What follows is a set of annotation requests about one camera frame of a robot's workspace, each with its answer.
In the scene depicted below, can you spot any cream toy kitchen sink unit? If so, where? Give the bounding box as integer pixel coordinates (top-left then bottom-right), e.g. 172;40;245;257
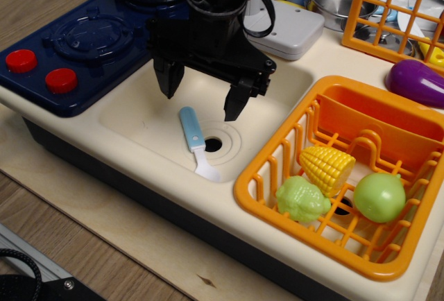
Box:
0;0;444;301

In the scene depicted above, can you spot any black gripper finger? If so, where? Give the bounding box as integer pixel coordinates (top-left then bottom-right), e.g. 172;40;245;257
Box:
153;57;185;99
224;82;255;121

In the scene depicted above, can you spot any blue and white toy spoon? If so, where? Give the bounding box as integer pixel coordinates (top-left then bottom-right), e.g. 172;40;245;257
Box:
179;107;221;182

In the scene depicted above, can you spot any red stove knob right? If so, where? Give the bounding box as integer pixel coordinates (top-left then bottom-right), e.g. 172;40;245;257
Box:
45;68;78;94

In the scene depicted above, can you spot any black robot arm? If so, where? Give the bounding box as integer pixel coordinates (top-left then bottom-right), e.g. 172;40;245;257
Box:
146;0;276;121

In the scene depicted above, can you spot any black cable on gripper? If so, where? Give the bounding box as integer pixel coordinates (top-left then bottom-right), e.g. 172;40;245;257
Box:
242;0;277;40

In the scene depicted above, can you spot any black braided cable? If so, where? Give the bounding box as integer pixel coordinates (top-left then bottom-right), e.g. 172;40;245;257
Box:
0;248;43;301

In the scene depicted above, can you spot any purple toy eggplant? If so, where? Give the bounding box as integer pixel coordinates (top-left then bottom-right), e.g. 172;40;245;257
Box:
384;60;443;109

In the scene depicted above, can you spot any green toy apple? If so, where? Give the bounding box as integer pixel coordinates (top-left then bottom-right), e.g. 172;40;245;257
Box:
354;173;406;223

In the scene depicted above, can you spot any black metal bracket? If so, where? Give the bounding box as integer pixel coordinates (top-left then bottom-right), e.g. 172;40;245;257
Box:
38;277;105;301

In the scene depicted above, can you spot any red stove knob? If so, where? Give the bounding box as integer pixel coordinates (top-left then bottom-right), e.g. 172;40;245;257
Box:
45;68;78;94
6;49;38;74

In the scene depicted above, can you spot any light green toy vegetable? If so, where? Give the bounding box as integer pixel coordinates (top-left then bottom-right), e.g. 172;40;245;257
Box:
275;176;332;223

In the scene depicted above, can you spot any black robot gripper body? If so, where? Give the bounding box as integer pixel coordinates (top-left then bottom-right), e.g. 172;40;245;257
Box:
146;0;276;97

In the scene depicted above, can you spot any dark blue toy stove top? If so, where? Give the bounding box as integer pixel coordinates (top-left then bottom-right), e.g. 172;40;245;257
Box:
1;0;188;117

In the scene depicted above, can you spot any red stove knob left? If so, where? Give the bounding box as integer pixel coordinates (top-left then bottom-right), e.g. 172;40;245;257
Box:
6;49;38;74

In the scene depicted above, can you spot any orange plastic dish basket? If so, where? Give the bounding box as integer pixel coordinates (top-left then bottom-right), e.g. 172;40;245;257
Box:
234;76;443;281

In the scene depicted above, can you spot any orange upright dish rack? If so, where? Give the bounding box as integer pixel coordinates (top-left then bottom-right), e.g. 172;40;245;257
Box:
342;0;443;73

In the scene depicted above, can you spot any yellow toy piece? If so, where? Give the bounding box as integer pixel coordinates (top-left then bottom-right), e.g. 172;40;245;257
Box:
418;40;443;67

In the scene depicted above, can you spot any yellow toy corn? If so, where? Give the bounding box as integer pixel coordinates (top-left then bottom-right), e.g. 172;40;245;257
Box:
298;146;356;198

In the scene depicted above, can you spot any grey toy faucet base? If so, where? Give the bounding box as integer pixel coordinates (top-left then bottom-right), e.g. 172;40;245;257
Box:
244;0;324;60

